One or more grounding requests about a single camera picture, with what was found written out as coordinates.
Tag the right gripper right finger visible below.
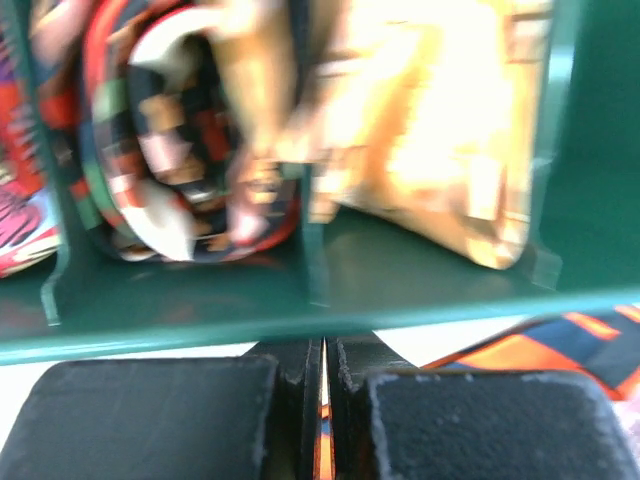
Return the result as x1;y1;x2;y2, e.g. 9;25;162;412
327;337;639;479

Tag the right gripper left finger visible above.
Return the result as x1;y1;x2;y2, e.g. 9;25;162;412
1;342;321;479

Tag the orange navy striped tie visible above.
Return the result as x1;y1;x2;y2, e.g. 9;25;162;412
312;304;640;480

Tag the green compartment tray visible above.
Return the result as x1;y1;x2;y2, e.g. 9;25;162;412
1;1;639;365

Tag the red patterned rolled tie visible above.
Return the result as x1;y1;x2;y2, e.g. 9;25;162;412
29;0;306;264

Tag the colourful rolled tie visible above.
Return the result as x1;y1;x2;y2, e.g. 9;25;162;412
1;34;60;277

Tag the gold rolled tie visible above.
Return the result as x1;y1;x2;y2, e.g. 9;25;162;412
234;1;553;270

